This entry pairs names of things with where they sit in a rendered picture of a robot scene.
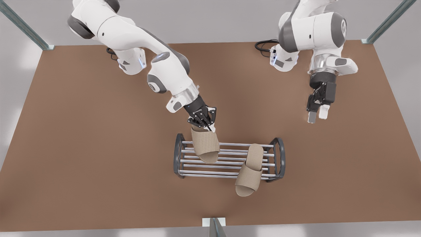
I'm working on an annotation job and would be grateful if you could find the beige slipper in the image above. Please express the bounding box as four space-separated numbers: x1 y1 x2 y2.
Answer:
235 144 264 197
191 126 220 164

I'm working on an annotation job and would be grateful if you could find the grey metal shoe rack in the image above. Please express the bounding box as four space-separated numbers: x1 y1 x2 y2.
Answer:
173 133 286 182

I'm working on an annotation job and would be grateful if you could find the silver frame post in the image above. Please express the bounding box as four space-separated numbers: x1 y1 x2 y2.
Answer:
0 0 55 51
361 0 417 44
202 217 226 237

